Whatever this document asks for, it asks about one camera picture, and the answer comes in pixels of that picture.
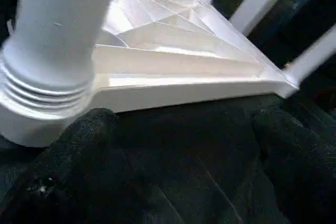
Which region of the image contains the black work mat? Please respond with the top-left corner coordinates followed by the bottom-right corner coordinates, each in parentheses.
top-left (0, 0), bottom-right (336, 224)

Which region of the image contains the white glass-door cabinet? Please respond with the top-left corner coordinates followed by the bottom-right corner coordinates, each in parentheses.
top-left (168, 0), bottom-right (288, 37)

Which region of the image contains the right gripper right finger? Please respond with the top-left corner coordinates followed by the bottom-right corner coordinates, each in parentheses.
top-left (251, 108), bottom-right (336, 224)

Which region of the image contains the white plastic table top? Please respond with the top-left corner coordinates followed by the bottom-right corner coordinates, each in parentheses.
top-left (0, 0), bottom-right (300, 148)

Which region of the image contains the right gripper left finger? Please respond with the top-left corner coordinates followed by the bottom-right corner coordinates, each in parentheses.
top-left (0, 108), bottom-right (120, 224)

